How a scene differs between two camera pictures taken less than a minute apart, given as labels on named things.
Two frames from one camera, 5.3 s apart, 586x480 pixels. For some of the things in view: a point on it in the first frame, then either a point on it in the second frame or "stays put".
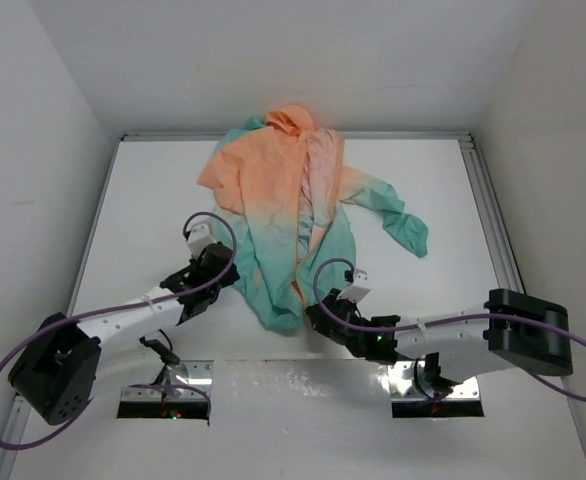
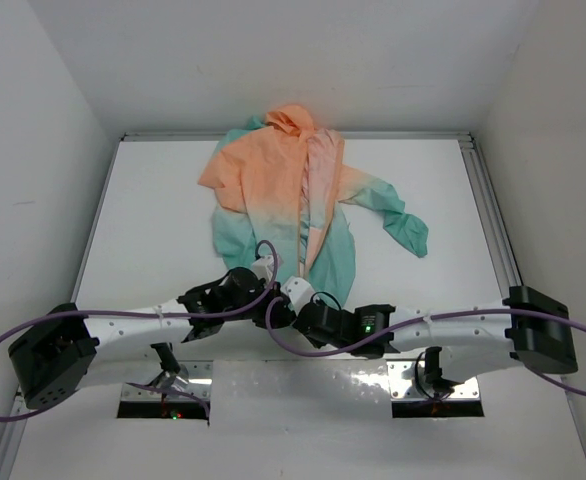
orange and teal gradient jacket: [278, 190] stays put
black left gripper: [230, 276] → [280, 314]
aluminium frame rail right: [503, 265] stays put
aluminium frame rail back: [211, 136] stays put
